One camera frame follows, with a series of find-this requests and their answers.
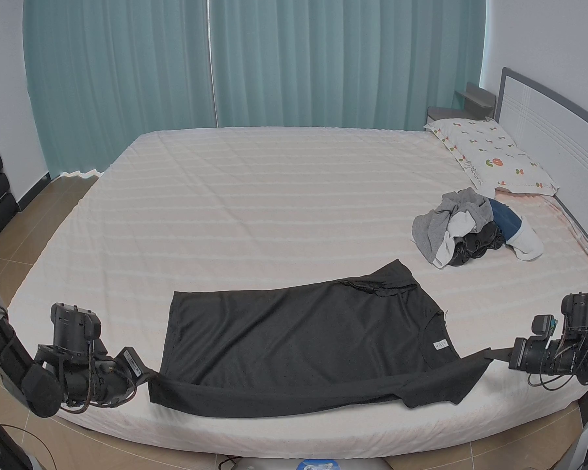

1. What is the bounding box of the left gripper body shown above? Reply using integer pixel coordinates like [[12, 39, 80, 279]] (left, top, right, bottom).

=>
[[90, 355, 150, 405]]

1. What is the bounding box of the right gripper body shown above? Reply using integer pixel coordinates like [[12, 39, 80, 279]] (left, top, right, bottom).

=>
[[511, 336, 552, 373]]

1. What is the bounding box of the black T-shirt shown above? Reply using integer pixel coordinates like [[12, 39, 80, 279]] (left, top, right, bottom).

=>
[[148, 258, 493, 417]]

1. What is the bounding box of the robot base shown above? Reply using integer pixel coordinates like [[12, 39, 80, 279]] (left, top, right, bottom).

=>
[[228, 456, 390, 470]]

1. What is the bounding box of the pile of clothes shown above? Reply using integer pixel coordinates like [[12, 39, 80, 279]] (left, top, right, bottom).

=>
[[412, 187, 545, 269]]

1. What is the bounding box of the bed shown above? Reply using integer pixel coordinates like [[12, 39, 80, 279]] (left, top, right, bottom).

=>
[[7, 67, 588, 459]]

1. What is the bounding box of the white printed pillow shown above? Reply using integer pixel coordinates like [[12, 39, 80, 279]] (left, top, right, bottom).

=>
[[424, 117, 559, 197]]

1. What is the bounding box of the grey bedside table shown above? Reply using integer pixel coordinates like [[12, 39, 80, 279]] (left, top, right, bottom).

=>
[[426, 82, 497, 122]]

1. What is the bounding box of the blue-green curtain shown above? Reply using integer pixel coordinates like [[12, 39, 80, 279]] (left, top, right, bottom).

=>
[[208, 0, 488, 130], [24, 0, 220, 177]]

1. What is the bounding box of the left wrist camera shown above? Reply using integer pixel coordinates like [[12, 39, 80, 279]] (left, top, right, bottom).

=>
[[122, 346, 153, 383]]

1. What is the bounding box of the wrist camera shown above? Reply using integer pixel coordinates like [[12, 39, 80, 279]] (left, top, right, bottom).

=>
[[122, 346, 153, 383], [531, 314, 558, 339]]

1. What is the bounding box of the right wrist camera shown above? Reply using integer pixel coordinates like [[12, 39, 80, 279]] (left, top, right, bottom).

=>
[[531, 314, 558, 339]]

